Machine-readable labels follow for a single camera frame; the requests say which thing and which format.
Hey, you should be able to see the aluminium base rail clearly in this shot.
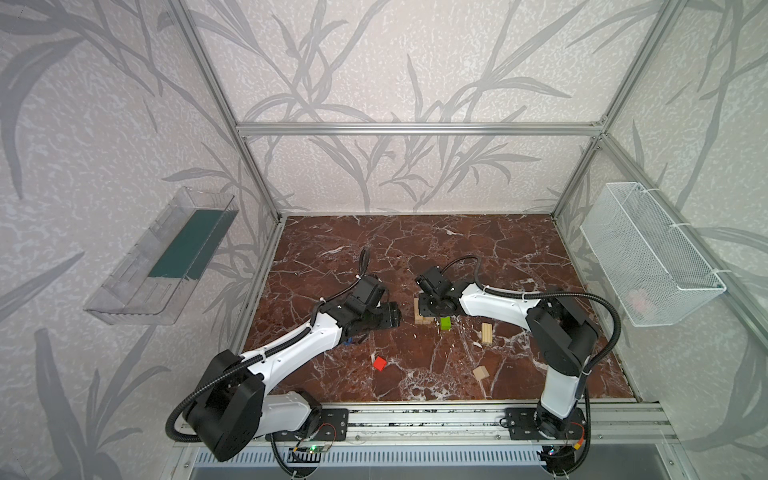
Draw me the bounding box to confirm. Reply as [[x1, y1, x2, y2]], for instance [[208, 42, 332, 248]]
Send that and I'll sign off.
[[173, 400, 682, 448]]

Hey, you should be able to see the clear plastic wall bin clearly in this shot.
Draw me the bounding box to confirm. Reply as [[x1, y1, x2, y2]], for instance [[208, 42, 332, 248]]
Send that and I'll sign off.
[[84, 187, 239, 326]]

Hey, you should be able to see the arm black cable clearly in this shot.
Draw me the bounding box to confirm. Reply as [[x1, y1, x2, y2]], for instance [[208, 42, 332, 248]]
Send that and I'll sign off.
[[440, 255, 623, 469], [164, 247, 373, 444]]

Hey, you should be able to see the wood block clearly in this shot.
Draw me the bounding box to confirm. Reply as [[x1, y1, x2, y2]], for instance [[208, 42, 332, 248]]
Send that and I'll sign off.
[[481, 323, 493, 346], [414, 298, 435, 325]]

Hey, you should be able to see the aluminium cage frame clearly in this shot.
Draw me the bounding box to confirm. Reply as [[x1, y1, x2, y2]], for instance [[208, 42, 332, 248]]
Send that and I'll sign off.
[[167, 0, 768, 349]]

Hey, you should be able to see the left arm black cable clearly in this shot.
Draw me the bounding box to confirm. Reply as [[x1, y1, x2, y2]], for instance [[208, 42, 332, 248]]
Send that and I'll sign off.
[[164, 247, 373, 444]]

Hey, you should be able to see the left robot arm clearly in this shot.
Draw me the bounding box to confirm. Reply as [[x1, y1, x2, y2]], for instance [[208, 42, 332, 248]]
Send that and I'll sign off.
[[165, 275, 402, 461]]

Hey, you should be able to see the pink object in basket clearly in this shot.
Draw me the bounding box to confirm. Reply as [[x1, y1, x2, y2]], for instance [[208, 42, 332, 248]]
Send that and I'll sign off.
[[627, 289, 656, 315]]

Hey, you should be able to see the white wire basket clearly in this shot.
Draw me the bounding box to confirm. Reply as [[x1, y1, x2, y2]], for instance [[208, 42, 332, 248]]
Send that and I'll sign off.
[[581, 182, 727, 328]]

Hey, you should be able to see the red block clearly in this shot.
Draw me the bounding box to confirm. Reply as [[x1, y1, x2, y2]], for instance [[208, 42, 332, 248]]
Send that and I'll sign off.
[[373, 357, 387, 371]]

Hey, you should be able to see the small wood cube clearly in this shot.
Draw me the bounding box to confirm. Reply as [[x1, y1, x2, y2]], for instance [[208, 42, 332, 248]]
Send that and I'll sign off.
[[472, 366, 490, 381]]

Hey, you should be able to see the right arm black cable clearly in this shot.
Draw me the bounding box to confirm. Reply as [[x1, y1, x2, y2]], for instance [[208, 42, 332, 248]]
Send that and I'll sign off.
[[440, 255, 623, 469]]

